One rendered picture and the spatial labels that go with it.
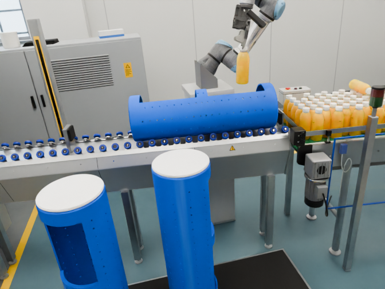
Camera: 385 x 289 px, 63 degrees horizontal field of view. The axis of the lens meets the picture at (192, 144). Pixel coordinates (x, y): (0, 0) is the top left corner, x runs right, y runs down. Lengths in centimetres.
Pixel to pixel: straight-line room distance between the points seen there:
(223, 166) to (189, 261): 65
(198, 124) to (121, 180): 63
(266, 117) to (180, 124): 51
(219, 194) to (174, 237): 104
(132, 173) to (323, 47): 414
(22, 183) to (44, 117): 139
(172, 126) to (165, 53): 282
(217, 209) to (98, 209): 144
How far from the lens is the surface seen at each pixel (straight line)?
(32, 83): 341
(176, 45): 458
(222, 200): 261
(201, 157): 151
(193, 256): 166
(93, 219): 138
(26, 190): 224
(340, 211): 235
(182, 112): 181
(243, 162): 202
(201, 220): 154
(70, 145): 207
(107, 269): 155
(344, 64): 578
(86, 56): 327
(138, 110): 183
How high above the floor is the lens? 173
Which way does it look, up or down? 25 degrees down
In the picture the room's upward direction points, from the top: 5 degrees counter-clockwise
